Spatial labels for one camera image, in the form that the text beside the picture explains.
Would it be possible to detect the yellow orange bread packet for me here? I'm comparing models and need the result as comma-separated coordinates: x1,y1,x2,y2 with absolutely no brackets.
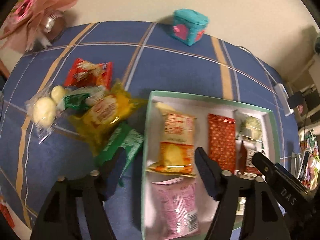
146,102,197,178

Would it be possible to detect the teal box with pink hearts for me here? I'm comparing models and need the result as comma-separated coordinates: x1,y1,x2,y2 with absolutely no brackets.
170,9,209,46

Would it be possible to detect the black power adapter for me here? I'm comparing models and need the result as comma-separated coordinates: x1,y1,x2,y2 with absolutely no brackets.
287,91,304,109

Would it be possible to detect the red white milk biscuit packet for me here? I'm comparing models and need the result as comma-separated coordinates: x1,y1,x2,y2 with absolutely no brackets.
238,140,261,177

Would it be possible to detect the clear bag of white balls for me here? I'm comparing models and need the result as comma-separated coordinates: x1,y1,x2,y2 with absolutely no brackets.
25,84,67,144

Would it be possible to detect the green snack packet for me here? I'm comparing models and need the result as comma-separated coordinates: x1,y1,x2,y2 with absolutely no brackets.
94,122,144,187

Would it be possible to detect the smartphone on stand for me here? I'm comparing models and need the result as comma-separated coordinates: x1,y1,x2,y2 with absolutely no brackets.
290,151,311,180

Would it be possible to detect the pink paper flower bouquet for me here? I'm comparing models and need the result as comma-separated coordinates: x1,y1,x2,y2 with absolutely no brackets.
1,0,78,54

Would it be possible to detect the red snack packet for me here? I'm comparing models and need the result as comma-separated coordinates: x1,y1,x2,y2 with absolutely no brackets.
63,58,113,89

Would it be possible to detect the red patterned wafer packet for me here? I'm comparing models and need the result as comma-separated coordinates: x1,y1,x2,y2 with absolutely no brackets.
208,114,236,174

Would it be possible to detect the round cookie clear packet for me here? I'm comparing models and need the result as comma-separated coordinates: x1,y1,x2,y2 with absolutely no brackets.
236,113,263,142

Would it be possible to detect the blue plaid tablecloth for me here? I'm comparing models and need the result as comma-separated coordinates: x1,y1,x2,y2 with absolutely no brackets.
1,21,299,239

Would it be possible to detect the white cable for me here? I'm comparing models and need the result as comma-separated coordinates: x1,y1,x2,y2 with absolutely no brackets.
237,45,278,86

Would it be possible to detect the teal-rimmed white tray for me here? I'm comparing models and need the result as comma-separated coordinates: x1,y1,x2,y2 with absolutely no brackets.
141,90,280,239

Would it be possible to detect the yellow snack packet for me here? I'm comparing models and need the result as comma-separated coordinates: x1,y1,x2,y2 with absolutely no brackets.
69,80,148,157

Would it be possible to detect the white power strip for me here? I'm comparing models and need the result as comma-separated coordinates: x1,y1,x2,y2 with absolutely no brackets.
273,83,294,116

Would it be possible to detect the green white small packet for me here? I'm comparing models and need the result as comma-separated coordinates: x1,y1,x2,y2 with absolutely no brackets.
57,86,108,111

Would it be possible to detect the pink snack packet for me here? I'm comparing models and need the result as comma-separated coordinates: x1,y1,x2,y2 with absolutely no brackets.
152,177,199,239

